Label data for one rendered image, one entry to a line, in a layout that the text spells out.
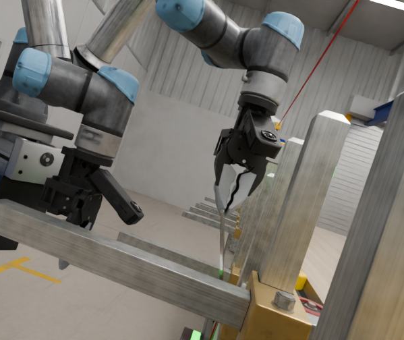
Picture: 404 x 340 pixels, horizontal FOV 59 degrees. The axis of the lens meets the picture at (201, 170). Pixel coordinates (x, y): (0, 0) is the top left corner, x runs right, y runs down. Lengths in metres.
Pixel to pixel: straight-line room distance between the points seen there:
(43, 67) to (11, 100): 0.40
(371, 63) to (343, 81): 0.76
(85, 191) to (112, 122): 0.13
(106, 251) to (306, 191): 0.21
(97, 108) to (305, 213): 0.39
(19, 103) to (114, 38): 0.30
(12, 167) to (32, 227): 0.49
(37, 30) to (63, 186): 0.30
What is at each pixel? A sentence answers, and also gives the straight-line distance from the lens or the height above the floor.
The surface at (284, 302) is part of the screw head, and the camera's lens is 0.33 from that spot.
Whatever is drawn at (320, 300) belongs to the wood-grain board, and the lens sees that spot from 0.75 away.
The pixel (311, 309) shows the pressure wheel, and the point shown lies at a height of 0.91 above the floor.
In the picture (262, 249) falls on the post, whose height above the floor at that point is 0.96.
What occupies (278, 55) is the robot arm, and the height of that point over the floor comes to 1.28.
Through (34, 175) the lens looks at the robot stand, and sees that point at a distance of 0.91.
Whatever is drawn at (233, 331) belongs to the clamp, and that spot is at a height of 0.84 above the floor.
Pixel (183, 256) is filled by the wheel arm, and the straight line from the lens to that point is 0.87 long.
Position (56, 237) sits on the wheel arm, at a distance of 0.39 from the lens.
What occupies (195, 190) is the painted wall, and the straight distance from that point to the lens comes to 8.39.
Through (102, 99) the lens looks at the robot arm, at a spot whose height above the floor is 1.12.
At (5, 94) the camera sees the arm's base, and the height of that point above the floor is 1.08.
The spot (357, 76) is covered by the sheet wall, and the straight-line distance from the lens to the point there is 9.19.
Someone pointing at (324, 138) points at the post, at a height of 1.13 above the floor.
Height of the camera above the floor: 1.06
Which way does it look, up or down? level
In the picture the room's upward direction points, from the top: 19 degrees clockwise
